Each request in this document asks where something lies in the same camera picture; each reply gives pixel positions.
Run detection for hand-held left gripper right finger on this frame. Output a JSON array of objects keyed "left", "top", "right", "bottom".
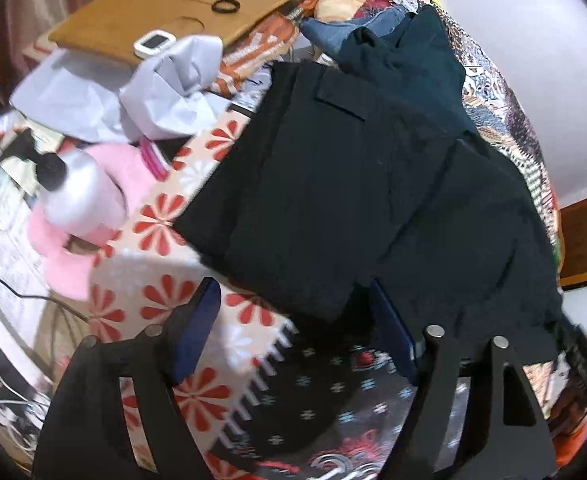
[{"left": 368, "top": 279, "right": 559, "bottom": 480}]

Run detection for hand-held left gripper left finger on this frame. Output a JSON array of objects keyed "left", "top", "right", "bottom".
[{"left": 32, "top": 276, "right": 224, "bottom": 480}]

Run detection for dark teal pants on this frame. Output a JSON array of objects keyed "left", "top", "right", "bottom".
[{"left": 337, "top": 5, "right": 577, "bottom": 358}]

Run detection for black pants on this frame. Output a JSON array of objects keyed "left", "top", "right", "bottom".
[{"left": 174, "top": 60, "right": 457, "bottom": 324}]

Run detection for patchwork quilt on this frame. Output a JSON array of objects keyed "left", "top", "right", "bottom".
[{"left": 88, "top": 0, "right": 574, "bottom": 480}]

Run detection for pink plush toy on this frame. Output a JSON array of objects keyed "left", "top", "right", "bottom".
[{"left": 28, "top": 142, "right": 170, "bottom": 307}]

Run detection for pink ribbed comb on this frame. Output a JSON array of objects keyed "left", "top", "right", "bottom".
[{"left": 140, "top": 137, "right": 172, "bottom": 182}]

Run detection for white pump bottle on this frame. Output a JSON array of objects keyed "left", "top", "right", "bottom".
[{"left": 0, "top": 129, "right": 127, "bottom": 237}]

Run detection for printed newspapers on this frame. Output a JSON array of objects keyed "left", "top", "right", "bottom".
[{"left": 0, "top": 110, "right": 77, "bottom": 411}]

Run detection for orange printed sheet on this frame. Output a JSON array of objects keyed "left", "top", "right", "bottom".
[{"left": 214, "top": 5, "right": 305, "bottom": 99}]

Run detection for small white timer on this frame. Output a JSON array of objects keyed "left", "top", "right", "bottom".
[{"left": 134, "top": 31, "right": 177, "bottom": 57}]

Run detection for blue jeans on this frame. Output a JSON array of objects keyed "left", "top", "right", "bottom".
[{"left": 301, "top": 7, "right": 409, "bottom": 58}]

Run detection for wooden board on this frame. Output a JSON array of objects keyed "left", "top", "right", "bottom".
[{"left": 48, "top": 0, "right": 320, "bottom": 67}]

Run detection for striped curtain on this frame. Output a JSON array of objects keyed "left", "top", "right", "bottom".
[{"left": 0, "top": 0, "right": 120, "bottom": 127}]

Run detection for black cable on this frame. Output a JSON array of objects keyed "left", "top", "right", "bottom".
[{"left": 0, "top": 273, "right": 92, "bottom": 322}]

